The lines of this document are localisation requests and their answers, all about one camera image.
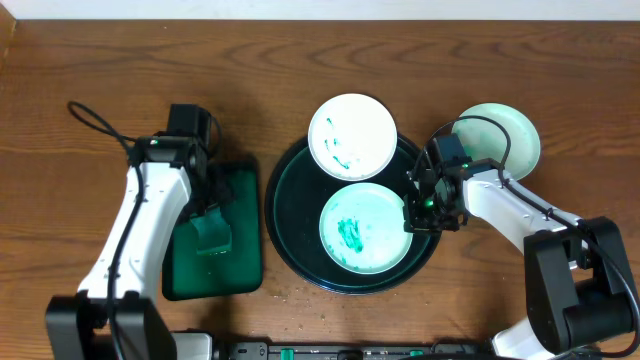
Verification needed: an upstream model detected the green scouring sponge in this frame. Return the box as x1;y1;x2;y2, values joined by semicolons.
190;207;233;256

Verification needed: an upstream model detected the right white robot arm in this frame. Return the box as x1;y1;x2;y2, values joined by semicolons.
404;134;639;359

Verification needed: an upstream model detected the mint plate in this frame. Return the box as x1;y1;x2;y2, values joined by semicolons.
319;183;413;275
452;103;541;180

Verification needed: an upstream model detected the white plate with green streaks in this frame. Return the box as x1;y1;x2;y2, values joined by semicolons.
307;93;398;182

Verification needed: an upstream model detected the rectangular green tray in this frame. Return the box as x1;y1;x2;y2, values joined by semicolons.
162;161;263;301

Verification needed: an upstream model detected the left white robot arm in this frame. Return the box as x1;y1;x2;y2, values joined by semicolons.
45;101;221;359

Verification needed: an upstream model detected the round black tray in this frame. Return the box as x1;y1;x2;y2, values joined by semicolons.
265;137;440;295

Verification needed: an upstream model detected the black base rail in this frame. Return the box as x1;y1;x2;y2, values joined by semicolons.
169;340;496;360

